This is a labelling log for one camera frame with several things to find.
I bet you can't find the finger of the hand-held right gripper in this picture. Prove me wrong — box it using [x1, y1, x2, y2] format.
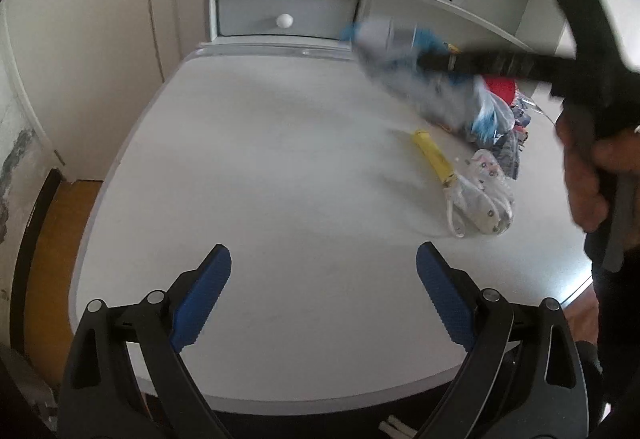
[412, 29, 576, 84]

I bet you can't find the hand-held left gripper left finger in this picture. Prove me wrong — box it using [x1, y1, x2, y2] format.
[59, 243, 233, 439]

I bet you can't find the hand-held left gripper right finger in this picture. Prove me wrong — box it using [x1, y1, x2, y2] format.
[415, 241, 591, 439]

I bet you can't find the blue grey garment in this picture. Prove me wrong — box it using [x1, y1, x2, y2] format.
[342, 14, 506, 142]

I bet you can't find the person's right hand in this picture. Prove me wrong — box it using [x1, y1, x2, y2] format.
[555, 112, 640, 232]

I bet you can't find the red item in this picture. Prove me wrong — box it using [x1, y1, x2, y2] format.
[482, 76, 519, 108]

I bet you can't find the clear plastic wrapper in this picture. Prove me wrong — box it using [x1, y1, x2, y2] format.
[442, 172, 517, 240]

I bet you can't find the yellow wrapper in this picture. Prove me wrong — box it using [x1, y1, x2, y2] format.
[411, 129, 457, 186]

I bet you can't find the white drawer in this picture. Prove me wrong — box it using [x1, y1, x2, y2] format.
[217, 0, 361, 40]

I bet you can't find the black baseboard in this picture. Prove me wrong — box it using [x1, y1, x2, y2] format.
[9, 168, 63, 355]

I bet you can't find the person's dark clothing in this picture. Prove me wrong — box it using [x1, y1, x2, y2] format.
[582, 239, 640, 439]

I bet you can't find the white door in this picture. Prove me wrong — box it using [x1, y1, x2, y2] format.
[0, 0, 213, 185]

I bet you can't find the white metal desk frame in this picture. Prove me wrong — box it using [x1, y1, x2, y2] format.
[379, 415, 417, 436]

